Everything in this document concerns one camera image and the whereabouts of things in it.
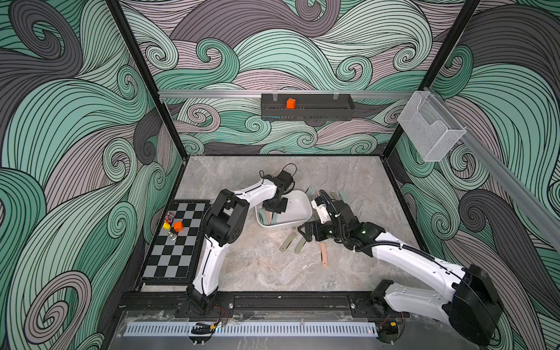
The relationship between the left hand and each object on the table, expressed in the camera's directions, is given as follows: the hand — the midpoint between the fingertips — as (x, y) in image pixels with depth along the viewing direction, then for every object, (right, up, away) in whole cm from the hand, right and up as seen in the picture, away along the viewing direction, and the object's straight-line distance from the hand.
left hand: (278, 208), depth 98 cm
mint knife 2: (+33, +5, +6) cm, 33 cm away
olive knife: (+4, -13, -9) cm, 16 cm away
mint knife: (+16, +8, +8) cm, 20 cm away
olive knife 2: (+9, -14, -10) cm, 19 cm away
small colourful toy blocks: (-43, -6, -11) cm, 44 cm away
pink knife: (+18, -14, -10) cm, 25 cm away
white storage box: (+10, 0, -2) cm, 10 cm away
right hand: (+12, -4, -17) cm, 21 cm away
